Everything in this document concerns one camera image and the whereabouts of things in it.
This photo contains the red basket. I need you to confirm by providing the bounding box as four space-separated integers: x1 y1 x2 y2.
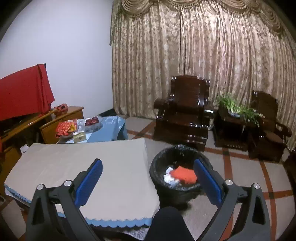
55 103 68 115

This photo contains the dark wooden armchair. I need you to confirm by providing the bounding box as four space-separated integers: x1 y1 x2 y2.
153 75 215 152
247 90 292 163

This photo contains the glass fruit bowl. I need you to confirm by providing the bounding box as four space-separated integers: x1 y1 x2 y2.
79 116 103 133

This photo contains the white blue carton box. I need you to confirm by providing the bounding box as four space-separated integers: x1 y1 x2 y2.
164 166 180 186

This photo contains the red patterned packet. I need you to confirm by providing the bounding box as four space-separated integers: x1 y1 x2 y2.
56 119 77 137

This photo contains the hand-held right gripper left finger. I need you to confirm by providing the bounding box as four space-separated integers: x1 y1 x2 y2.
26 158 103 241

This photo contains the wooden television cabinet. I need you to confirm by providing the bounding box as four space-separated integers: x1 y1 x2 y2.
0 106 84 195

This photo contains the dark wooden side table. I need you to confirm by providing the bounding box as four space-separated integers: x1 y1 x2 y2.
213 108 257 152

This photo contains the beige patterned curtain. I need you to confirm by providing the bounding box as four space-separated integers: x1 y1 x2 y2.
109 0 296 149

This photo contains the orange ribbed cloth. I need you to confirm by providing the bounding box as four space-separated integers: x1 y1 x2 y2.
172 166 198 184

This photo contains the red cloth cover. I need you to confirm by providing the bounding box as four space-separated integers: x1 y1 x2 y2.
0 64 55 121

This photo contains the gold tissue box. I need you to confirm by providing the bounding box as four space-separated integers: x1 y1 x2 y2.
73 130 87 142

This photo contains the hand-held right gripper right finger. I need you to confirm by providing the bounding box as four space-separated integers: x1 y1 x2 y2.
194 158 271 241

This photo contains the black bagged trash bin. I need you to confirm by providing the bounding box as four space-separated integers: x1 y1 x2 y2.
150 144 214 207

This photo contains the blue tablecloth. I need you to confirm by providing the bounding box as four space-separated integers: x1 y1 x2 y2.
57 115 128 144

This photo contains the green potted plant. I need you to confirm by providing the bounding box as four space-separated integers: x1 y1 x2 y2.
216 93 264 127

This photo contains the grey tablecloth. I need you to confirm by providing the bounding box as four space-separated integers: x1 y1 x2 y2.
4 138 160 229

